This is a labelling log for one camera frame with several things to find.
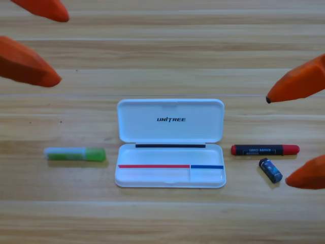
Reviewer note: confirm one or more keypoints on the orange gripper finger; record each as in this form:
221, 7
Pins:
302, 81
309, 175
25, 63
45, 8

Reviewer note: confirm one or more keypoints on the small blue black eraser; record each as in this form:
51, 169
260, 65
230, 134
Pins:
270, 169

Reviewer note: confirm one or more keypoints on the black and red marker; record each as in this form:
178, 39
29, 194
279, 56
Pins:
254, 150

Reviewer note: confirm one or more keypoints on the green highlighter pen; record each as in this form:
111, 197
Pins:
94, 154

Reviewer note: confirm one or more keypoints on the white Unitree pencil case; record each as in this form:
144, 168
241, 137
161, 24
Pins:
152, 127

